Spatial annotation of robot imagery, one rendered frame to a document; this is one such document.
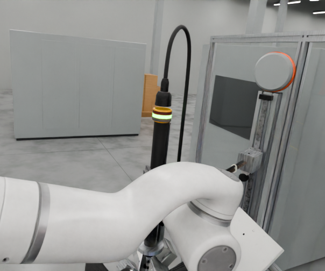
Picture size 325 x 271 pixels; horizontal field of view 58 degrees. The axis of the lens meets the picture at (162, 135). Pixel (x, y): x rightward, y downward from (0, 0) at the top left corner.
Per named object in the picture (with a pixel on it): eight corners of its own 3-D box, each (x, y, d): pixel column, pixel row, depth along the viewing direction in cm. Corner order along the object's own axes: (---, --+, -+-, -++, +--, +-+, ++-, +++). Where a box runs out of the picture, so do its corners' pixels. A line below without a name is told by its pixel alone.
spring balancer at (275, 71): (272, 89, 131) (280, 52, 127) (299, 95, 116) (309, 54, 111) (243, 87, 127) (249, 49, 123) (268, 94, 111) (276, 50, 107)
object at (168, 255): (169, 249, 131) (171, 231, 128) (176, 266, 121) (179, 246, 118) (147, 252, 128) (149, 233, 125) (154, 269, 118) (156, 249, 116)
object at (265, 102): (237, 225, 138) (261, 93, 121) (247, 229, 135) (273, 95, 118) (234, 227, 136) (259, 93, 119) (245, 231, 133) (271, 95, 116)
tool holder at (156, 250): (153, 232, 83) (155, 201, 80) (172, 243, 78) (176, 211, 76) (130, 247, 76) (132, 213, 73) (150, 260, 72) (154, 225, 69)
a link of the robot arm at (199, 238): (176, 184, 51) (155, 229, 53) (208, 228, 39) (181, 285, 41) (214, 195, 54) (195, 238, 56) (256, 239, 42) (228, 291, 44)
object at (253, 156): (245, 164, 129) (248, 145, 127) (260, 169, 125) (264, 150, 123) (235, 170, 121) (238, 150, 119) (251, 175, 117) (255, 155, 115)
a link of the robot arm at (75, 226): (53, 117, 35) (225, 164, 52) (13, 230, 38) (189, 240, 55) (68, 144, 28) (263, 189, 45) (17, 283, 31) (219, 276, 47)
